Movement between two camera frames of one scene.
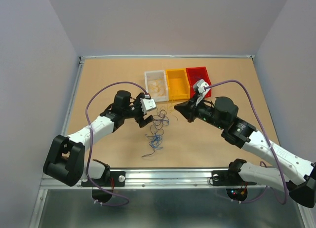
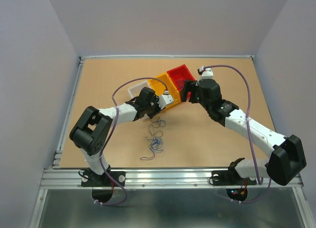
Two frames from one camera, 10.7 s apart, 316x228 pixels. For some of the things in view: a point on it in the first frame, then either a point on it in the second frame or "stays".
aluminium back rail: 227,57 stays
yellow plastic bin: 178,85 -> 161,83
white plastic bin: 156,85 -> 135,91
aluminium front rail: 189,178 stays
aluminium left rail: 81,60 stays
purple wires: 197,78 -> 180,84
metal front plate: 75,208 stays
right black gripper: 188,109 -> 188,87
